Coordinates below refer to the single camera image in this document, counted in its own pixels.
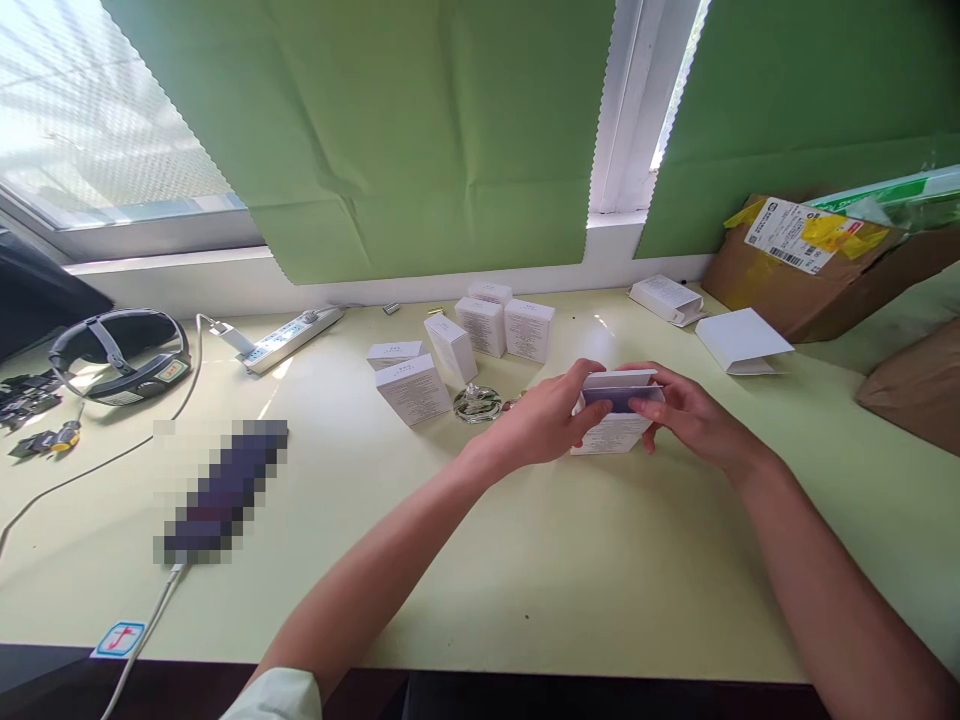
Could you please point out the person's left hand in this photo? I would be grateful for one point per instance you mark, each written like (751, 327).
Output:
(536, 427)

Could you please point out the person's right hand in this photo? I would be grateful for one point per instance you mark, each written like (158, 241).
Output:
(697, 424)

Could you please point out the person's right fingers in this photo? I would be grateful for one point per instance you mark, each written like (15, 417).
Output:
(651, 405)

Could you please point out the purple card insert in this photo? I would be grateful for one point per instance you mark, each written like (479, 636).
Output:
(619, 397)

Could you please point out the white box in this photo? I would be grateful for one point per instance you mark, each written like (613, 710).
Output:
(609, 435)

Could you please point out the emptied white carton lying flat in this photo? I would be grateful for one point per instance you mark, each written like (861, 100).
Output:
(664, 298)

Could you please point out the plain white cardboard sleeve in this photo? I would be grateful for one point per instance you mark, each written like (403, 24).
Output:
(742, 337)

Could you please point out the small gold pink object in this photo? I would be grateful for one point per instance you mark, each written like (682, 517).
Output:
(515, 403)

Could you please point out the round glass perfume bottle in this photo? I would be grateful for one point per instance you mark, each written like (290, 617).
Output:
(478, 405)

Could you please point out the group of white printed cartons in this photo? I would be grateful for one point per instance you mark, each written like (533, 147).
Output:
(480, 330)

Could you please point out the brown cardboard shipping box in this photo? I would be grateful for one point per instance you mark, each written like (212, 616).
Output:
(810, 289)

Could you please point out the brown paper bag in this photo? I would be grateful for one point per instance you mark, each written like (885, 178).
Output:
(919, 390)

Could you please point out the green white plastic bag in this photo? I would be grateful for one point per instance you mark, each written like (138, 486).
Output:
(892, 196)

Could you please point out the narrow green paper sheet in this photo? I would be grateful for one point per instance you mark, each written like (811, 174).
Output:
(817, 105)

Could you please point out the white power strip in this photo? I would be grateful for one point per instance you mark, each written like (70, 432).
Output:
(296, 336)

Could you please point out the wide green paper sheet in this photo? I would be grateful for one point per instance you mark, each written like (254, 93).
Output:
(390, 127)

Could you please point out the white charger plug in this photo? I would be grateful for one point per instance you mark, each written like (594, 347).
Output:
(227, 333)

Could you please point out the blue red white sticker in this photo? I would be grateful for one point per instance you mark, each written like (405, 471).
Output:
(120, 639)

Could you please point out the yellow black screwdriver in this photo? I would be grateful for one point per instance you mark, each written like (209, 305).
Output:
(64, 436)

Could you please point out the large black object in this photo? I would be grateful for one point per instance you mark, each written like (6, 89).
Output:
(37, 292)

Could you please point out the pile of black small parts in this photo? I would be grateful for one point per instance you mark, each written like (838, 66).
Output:
(26, 397)

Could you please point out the black clip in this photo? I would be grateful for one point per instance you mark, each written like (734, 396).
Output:
(25, 445)

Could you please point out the window with frosted glass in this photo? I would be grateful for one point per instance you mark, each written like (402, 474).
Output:
(82, 112)

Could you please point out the white window post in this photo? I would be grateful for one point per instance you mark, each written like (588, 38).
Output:
(641, 112)

